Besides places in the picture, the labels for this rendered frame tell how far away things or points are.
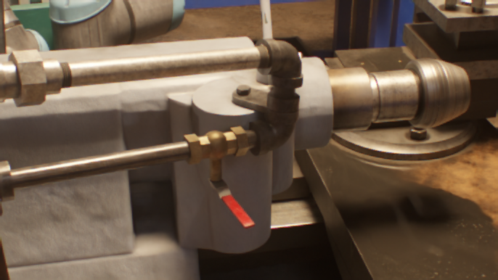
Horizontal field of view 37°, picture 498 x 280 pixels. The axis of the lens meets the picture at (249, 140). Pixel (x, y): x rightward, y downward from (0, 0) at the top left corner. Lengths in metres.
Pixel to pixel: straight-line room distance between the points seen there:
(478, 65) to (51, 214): 0.65
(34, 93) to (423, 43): 0.73
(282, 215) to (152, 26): 0.83
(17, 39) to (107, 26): 0.45
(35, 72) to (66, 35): 1.16
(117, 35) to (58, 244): 1.01
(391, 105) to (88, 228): 0.39
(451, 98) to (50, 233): 0.50
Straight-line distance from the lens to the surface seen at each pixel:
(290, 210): 1.18
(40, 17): 1.92
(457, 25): 1.13
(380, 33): 2.91
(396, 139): 1.16
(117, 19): 1.80
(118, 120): 0.82
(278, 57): 0.72
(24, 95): 0.62
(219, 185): 0.75
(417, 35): 1.24
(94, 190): 0.84
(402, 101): 0.94
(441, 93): 0.94
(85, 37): 1.77
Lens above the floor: 1.51
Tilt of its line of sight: 29 degrees down
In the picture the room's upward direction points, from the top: straight up
